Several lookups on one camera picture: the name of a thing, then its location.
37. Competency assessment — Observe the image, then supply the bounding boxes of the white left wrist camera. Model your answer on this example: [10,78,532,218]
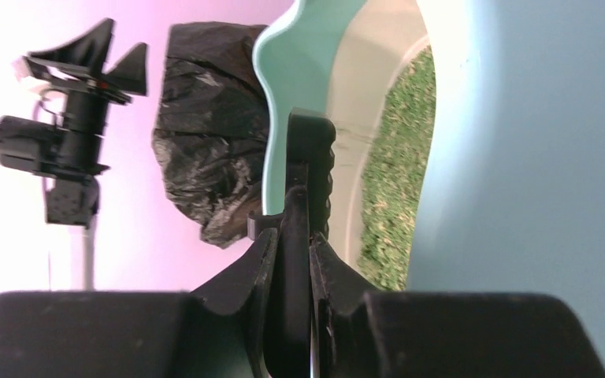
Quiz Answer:
[12,56,51,95]

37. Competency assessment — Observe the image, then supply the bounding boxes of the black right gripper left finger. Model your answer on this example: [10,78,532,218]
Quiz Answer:
[0,228,278,377]

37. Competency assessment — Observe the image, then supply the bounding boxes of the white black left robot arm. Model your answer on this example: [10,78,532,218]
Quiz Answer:
[0,18,148,291]

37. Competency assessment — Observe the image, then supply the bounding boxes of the black litter scoop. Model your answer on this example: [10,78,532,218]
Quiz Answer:
[246,106,337,378]

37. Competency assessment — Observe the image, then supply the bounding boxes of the teal litter box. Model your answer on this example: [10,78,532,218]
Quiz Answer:
[251,0,605,378]

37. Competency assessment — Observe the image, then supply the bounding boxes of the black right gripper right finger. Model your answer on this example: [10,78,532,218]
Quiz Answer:
[310,234,605,377]

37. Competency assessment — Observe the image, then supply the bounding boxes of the bin with black bag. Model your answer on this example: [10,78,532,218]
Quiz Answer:
[151,21,269,249]

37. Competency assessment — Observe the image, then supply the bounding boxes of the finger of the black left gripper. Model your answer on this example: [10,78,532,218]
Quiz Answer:
[105,43,148,96]
[28,18,115,76]

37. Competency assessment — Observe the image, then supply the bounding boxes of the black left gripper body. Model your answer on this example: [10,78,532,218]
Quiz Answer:
[32,66,132,105]

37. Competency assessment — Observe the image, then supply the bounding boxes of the green litter pellets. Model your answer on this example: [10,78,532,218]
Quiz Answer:
[358,47,436,290]

